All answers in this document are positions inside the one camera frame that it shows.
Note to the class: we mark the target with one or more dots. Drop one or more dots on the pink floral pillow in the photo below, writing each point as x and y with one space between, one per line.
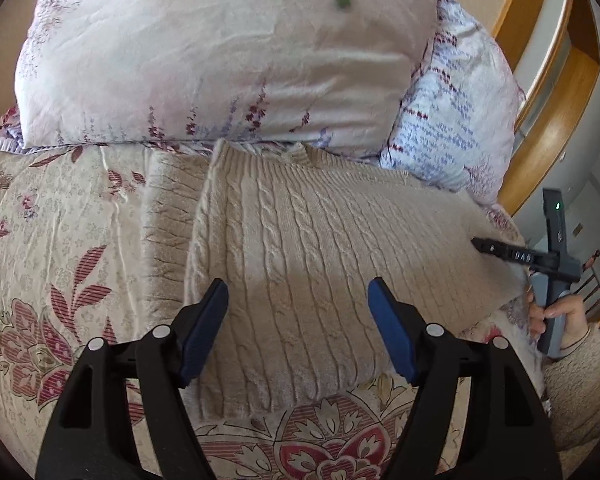
205 50

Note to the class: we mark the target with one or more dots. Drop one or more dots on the person's right hand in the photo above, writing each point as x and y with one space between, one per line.
575 320

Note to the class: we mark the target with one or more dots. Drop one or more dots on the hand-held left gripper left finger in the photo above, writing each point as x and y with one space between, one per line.
200 335

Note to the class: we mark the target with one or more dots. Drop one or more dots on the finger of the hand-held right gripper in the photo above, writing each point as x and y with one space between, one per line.
490 247

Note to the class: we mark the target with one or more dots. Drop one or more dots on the pale blue floral pillow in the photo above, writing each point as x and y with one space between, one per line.
455 120

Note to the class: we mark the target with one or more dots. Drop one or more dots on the wooden frame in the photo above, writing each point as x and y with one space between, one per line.
555 125

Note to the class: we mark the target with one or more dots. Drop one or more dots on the wooden chair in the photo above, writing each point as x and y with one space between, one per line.
592 275

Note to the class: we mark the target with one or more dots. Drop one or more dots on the person's right forearm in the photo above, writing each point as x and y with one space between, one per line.
580 390

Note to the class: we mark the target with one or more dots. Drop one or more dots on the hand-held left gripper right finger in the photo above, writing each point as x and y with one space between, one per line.
392 335

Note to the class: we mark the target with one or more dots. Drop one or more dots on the cream floral bedspread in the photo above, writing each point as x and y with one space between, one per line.
55 260

